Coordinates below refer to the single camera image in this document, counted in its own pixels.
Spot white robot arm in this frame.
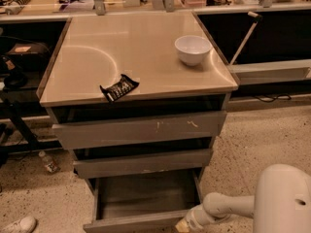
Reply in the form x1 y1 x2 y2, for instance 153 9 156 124
175 164 311 233

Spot black bag with label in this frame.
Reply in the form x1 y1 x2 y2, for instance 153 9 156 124
5 43 50 72

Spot plastic water bottle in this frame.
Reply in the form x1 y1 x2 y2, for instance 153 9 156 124
39 150 59 174

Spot grey drawer cabinet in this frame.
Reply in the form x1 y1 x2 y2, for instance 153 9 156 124
36 11 240 233

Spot white bowl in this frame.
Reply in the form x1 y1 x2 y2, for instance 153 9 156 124
175 35 212 66

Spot black snack packet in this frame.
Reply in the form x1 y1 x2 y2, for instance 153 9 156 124
99 74 139 103

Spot grey drawer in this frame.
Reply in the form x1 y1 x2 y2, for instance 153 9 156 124
84 169 201 233
52 111 226 150
74 149 213 179

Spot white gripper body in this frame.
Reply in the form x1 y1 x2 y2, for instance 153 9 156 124
175 205 207 233

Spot white sneaker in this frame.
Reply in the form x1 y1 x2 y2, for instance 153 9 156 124
0 216 37 233

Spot black cable on floor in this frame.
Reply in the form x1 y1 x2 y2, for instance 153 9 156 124
253 93 293 103

